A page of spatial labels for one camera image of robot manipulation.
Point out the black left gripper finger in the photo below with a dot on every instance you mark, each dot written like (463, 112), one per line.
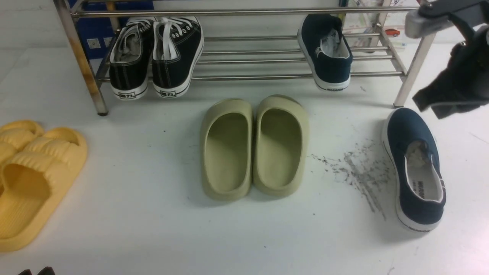
(46, 271)
(26, 272)

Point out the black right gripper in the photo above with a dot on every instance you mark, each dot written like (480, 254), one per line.
(464, 84)

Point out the navy canvas slip-on shoe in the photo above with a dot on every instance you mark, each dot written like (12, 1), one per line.
(326, 50)
(411, 147)

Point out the blue box behind rack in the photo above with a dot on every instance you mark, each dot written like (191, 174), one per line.
(96, 33)

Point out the right yellow ribbed slide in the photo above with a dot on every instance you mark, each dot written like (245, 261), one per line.
(36, 180)

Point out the yellow ribbed slide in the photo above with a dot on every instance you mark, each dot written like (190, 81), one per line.
(16, 135)
(36, 180)

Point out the left yellow ribbed slide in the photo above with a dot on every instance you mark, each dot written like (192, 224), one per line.
(16, 135)

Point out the right olive foam slide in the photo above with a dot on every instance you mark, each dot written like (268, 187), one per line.
(280, 147)

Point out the olive foam slide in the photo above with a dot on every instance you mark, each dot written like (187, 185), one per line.
(226, 150)
(280, 147)

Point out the left olive foam slide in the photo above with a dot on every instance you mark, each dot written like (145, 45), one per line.
(226, 150)

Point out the left black canvas sneaker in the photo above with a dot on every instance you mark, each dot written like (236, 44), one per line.
(130, 57)

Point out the black canvas sneaker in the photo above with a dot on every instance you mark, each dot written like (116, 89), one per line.
(130, 57)
(178, 44)

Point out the right black canvas sneaker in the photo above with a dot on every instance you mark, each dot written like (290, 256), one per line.
(178, 44)

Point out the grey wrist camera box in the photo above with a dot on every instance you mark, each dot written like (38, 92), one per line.
(432, 17)

